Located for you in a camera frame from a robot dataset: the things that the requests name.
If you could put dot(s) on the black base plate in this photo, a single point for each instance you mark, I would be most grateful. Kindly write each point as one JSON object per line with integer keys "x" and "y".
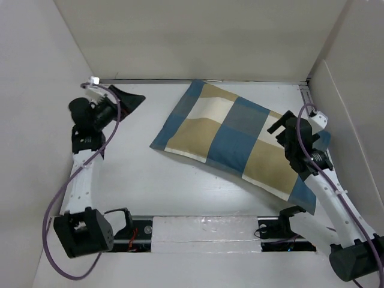
{"x": 132, "y": 234}
{"x": 274, "y": 236}

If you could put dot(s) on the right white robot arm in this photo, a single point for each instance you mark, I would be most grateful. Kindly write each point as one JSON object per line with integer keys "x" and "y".
{"x": 353, "y": 247}

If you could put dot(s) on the plaid beige blue pillowcase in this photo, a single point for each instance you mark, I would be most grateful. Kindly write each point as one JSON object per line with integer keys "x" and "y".
{"x": 229, "y": 132}

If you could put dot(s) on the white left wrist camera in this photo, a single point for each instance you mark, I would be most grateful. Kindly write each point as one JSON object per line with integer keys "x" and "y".
{"x": 92, "y": 90}

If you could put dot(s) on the aluminium rail right side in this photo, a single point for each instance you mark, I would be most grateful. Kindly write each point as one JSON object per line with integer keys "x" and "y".
{"x": 306, "y": 98}

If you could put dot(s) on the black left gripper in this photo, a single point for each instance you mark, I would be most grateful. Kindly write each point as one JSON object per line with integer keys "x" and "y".
{"x": 128, "y": 102}

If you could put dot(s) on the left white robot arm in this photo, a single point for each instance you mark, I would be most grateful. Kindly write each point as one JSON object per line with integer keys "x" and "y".
{"x": 83, "y": 229}

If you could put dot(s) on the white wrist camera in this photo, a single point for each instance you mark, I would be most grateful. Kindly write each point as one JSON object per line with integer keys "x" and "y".
{"x": 318, "y": 121}
{"x": 92, "y": 90}

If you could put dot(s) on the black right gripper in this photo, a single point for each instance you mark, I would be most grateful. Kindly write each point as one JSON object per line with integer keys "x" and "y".
{"x": 281, "y": 121}

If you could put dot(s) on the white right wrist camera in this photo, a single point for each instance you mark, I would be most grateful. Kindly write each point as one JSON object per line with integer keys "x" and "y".
{"x": 318, "y": 121}

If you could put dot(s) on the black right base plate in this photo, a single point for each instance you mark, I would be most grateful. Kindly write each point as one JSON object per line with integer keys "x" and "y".
{"x": 274, "y": 236}

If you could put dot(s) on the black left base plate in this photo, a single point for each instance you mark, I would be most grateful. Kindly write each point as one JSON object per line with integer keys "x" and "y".
{"x": 132, "y": 234}

